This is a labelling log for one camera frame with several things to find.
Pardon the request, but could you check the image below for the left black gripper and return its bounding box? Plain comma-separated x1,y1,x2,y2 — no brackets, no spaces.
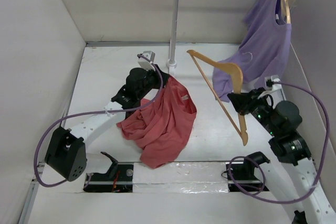
138,65,169,100

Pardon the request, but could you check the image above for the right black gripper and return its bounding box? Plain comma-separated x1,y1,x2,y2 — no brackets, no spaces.
226,86,279,135

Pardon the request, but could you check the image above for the red t-shirt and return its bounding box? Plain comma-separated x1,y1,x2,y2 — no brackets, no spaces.
117,77,197,169

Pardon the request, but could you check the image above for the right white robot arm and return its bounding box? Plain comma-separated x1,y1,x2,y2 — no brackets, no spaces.
226,88,335,223

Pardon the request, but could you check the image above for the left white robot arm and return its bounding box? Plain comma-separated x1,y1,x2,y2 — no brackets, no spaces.
45,66,170,182

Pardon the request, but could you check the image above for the purple t-shirt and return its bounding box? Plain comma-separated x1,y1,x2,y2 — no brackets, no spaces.
220,0,291,89

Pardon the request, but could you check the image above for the wooden hanger holding purple shirt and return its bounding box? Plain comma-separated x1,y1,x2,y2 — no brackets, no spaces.
280,0,292,24

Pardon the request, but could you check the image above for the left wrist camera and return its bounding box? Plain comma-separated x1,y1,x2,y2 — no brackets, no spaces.
137,51,155,71

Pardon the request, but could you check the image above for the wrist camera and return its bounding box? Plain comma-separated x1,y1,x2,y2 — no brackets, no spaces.
137,51,155,71
259,75,282,98

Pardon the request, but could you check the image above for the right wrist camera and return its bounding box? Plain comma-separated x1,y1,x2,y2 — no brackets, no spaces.
259,75,282,98

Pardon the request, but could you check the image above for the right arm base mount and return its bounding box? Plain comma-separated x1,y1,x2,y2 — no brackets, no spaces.
221,159,269,194

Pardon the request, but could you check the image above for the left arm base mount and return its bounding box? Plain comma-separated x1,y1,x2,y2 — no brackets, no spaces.
83,152,134,193

